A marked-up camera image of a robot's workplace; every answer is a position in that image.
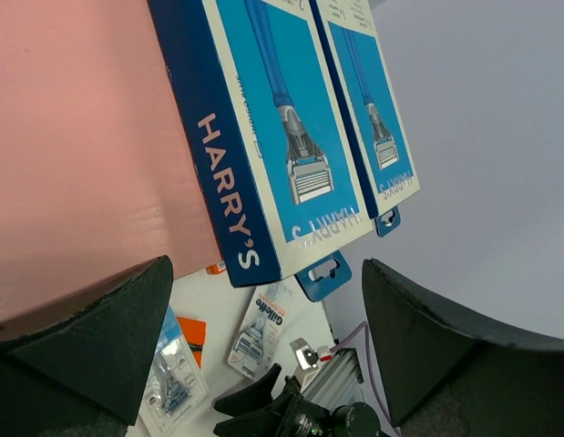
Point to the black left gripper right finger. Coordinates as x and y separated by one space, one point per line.
448 370

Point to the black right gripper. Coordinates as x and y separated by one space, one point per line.
251 413

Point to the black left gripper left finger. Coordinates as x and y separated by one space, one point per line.
78 367

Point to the blue Harry's box front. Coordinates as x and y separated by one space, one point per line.
257 104

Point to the blue Harry's razor box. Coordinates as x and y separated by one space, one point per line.
368 107

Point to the pink three-tier shelf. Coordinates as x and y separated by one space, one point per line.
96 174

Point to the white Gillette pack lower right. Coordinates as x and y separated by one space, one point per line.
254 346

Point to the clear blister razor pack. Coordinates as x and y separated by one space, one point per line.
175 386

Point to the orange Gillette box centre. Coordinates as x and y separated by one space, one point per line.
194 332

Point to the orange razor cartridge box right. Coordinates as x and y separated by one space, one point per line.
216 269

